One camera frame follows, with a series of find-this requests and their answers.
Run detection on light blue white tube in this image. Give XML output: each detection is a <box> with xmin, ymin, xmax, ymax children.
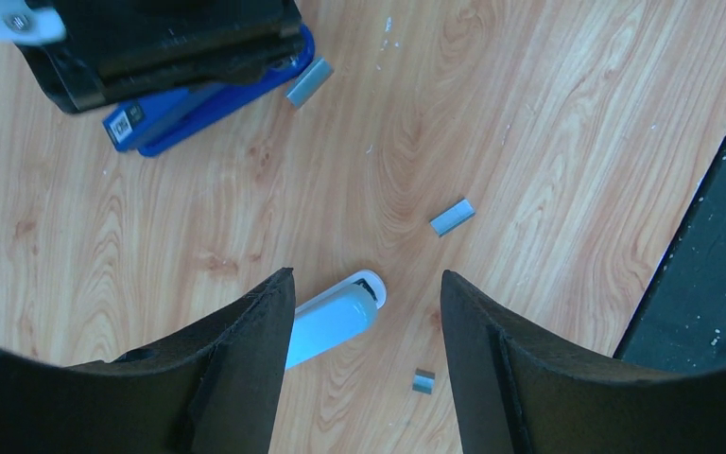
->
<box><xmin>285</xmin><ymin>270</ymin><xmax>388</xmax><ymax>369</ymax></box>

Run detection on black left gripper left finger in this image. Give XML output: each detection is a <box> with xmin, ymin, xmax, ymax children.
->
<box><xmin>0</xmin><ymin>268</ymin><xmax>295</xmax><ymax>453</ymax></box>

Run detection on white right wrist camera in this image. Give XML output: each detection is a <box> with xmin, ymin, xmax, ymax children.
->
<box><xmin>0</xmin><ymin>0</ymin><xmax>67</xmax><ymax>46</ymax></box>

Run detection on blue black stapler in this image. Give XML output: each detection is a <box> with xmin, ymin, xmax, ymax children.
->
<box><xmin>102</xmin><ymin>25</ymin><xmax>315</xmax><ymax>157</ymax></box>

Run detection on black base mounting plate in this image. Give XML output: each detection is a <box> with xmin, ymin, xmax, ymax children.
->
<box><xmin>614</xmin><ymin>135</ymin><xmax>726</xmax><ymax>374</ymax></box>

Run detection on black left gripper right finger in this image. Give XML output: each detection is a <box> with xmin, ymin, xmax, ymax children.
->
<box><xmin>441</xmin><ymin>270</ymin><xmax>726</xmax><ymax>453</ymax></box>

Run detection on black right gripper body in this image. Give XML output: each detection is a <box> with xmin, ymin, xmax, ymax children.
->
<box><xmin>19</xmin><ymin>0</ymin><xmax>305</xmax><ymax>114</ymax></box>

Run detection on grey staple strip piece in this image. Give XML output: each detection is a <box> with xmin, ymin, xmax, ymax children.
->
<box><xmin>429</xmin><ymin>199</ymin><xmax>476</xmax><ymax>237</ymax></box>

